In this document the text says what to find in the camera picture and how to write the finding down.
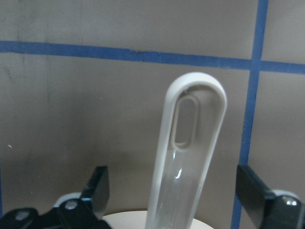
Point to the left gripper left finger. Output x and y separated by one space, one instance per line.
78 212

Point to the beige plastic dustpan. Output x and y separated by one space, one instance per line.
193 113

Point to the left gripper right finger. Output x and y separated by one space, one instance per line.
268 208

